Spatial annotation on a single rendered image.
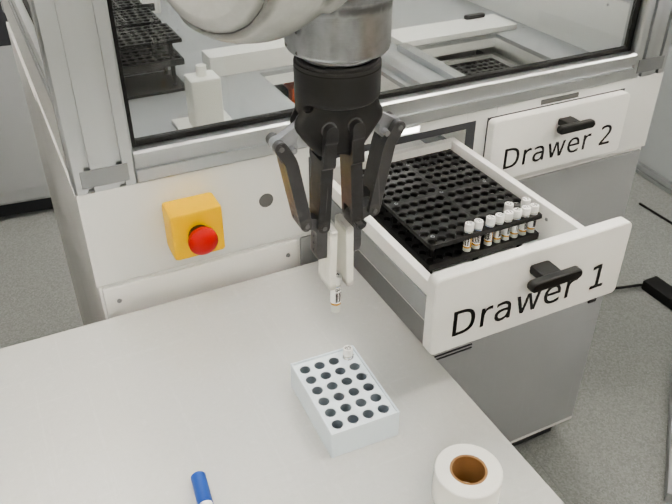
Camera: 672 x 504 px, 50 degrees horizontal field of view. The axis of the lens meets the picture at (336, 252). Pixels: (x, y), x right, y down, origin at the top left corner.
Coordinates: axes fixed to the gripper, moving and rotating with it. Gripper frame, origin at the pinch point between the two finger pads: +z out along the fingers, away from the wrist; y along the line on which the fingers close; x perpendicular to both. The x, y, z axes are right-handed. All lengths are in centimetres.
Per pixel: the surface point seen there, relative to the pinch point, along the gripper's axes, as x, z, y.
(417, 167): -29.3, 9.9, -26.6
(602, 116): -33, 10, -65
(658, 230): -100, 99, -173
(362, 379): -2.2, 21.1, -4.6
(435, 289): 0.7, 7.8, -11.8
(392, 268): -11.2, 13.0, -13.0
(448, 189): -20.9, 9.5, -26.9
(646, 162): -135, 93, -199
